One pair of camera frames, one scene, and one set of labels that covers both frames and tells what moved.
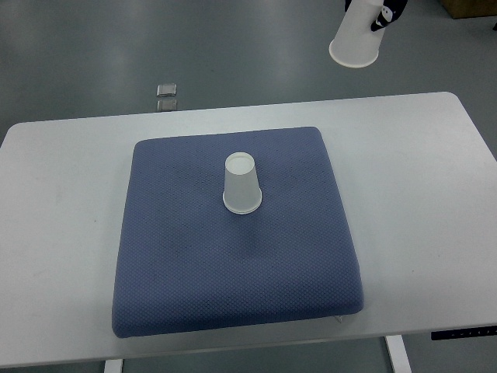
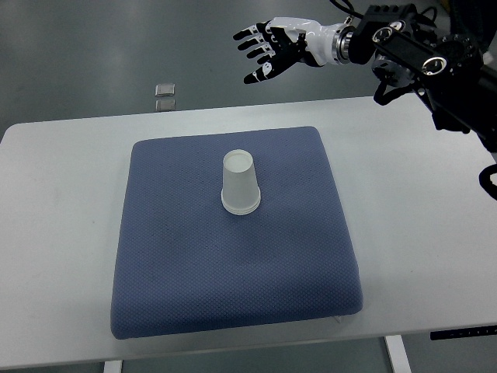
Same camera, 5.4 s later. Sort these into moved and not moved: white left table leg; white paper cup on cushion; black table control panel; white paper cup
Moved: white paper cup
Not moved: white left table leg; black table control panel; white paper cup on cushion
